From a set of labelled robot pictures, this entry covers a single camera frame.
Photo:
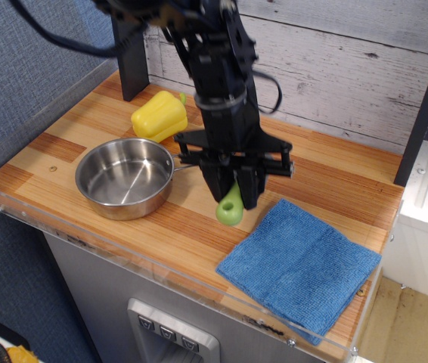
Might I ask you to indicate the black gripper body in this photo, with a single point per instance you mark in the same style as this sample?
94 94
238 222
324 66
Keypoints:
232 135

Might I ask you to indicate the clear acrylic table guard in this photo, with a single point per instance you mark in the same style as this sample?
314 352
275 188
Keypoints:
348 185

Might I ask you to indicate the grey toy fridge cabinet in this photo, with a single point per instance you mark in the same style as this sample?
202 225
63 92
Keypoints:
178 277

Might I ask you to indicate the yellow object bottom corner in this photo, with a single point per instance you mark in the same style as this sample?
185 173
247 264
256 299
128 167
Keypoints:
19 354

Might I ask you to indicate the stainless steel pan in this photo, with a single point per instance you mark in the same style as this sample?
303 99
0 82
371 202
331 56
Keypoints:
127 178

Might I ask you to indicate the yellow toy bell pepper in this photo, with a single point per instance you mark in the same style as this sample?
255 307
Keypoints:
164 115

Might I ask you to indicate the silver dispenser button panel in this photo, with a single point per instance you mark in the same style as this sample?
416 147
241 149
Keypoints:
161 337

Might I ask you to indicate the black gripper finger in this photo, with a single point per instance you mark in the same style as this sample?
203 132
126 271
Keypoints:
251 181
218 178

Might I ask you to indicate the green handled grey spatula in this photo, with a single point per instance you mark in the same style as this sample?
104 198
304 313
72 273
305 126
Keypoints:
230 209

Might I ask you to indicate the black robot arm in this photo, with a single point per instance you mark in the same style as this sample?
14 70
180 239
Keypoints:
218 55

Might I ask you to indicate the left dark frame post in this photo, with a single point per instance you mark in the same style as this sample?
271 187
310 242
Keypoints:
132 63

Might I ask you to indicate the blue folded cloth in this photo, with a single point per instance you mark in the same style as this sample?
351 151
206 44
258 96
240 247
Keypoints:
299 268

